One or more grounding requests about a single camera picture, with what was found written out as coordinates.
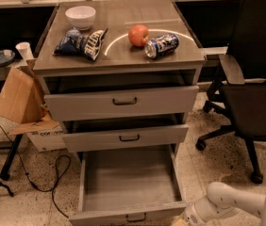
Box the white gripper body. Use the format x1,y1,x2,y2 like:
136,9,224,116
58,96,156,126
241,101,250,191
180,196,239,226

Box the grey bottom drawer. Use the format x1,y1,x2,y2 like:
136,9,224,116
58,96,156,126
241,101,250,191
70,145,187,226

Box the grey drawer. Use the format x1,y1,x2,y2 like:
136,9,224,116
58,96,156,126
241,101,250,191
45,86,199,121
70,145,187,226
62,124,189,152

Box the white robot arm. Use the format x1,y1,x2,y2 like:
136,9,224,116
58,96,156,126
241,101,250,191
171,182,266,226

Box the grey top drawer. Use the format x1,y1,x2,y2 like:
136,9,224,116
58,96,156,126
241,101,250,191
45,86,199,121

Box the grey middle drawer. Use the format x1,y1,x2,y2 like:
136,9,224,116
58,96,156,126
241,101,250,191
62,124,189,152

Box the grey drawer cabinet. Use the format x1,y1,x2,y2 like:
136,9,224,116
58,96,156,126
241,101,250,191
33,0,207,162

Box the black office chair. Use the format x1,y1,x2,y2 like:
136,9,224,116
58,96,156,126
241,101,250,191
195,0,266,184

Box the white cardboard box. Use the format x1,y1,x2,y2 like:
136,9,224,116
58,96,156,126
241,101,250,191
9,113,65,152

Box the blue soda can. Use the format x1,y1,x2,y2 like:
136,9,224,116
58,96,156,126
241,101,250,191
144,33,179,59

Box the black table leg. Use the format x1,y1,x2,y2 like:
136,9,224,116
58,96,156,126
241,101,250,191
0,135,23,181

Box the red apple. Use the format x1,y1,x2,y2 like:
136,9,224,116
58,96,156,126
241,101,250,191
128,24,149,47

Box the brown paper bag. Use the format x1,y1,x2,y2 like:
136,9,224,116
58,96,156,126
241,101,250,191
0,59,44,124

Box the blue chip bag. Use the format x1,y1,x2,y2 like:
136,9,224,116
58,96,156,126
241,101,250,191
54,27,108,61

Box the white bowl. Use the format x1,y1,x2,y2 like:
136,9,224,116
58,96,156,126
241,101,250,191
65,6,96,30

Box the white paper cup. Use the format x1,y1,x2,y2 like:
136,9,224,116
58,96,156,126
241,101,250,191
15,42,34,60

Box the dark plate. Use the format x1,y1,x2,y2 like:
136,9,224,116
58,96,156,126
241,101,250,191
0,49,15,67

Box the black floor cable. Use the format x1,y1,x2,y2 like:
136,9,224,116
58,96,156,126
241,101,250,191
0,99,72,218

